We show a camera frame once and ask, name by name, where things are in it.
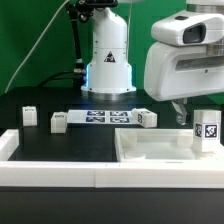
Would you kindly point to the white square tabletop part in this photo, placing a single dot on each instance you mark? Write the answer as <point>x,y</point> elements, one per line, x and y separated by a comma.
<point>160,145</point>

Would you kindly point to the white plate with blue tags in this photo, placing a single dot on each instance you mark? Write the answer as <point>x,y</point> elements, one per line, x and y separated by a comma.
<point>100,117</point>

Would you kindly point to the white U-shaped obstacle fence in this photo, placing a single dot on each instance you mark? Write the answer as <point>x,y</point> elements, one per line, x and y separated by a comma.
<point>185,174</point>

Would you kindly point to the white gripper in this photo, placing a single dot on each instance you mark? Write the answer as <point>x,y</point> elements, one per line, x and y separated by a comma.
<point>178,65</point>

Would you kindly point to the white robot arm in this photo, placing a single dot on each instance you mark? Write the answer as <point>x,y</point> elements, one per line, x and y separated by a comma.
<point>109,74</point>

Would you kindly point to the black cable post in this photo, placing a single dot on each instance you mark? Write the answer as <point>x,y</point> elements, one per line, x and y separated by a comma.
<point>79,71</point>

